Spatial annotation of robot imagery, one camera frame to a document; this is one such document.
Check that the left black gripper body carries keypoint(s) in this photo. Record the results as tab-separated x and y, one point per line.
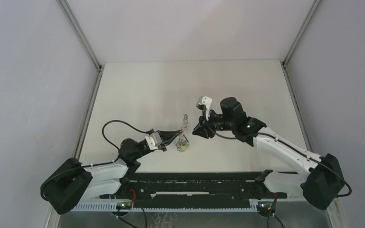
162	147

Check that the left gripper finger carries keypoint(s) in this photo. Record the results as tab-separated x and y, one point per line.
171	133
175	139

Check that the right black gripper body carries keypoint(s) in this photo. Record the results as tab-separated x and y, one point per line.
215	123

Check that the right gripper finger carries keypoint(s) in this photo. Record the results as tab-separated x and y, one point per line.
201	130
202	120

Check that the large keyring with yellow handle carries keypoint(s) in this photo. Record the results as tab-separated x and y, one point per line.
182	142

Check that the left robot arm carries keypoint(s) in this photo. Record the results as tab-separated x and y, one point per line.
73	181

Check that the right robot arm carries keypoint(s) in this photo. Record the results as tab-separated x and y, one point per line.
319	179

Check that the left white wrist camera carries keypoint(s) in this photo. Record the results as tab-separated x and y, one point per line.
153	141

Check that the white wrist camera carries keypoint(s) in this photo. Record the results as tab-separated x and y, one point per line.
204	104
153	141

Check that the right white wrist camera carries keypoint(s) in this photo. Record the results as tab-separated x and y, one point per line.
204	104

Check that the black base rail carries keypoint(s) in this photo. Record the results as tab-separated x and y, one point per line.
194	189

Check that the white slotted cable duct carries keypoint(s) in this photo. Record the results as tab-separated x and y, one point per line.
106	206

